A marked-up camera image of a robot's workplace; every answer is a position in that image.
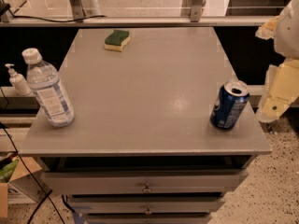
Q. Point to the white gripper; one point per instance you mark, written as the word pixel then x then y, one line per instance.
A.
pixel 288 34

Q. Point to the blue pepsi can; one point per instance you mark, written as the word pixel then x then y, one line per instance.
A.
pixel 231 101

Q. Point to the clear plastic water bottle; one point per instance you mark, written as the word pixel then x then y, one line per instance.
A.
pixel 45 83

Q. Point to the white pump dispenser bottle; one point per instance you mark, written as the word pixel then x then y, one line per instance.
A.
pixel 18 81

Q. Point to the top grey drawer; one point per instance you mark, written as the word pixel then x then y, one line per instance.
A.
pixel 144 182

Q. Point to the grey drawer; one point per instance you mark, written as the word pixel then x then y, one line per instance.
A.
pixel 144 182
pixel 151 219
pixel 146 204

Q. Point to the green yellow sponge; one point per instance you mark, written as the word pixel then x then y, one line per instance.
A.
pixel 117 40

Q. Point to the grey drawer cabinet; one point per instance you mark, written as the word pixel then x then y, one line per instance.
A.
pixel 146 108

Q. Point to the middle grey drawer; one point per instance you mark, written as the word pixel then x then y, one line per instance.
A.
pixel 146 204

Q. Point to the bottom grey drawer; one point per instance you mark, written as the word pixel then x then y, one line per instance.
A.
pixel 151 219

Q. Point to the cardboard box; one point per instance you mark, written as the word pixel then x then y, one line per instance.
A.
pixel 24 186

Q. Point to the grey metal frame leg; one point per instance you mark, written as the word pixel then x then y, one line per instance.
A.
pixel 83 9

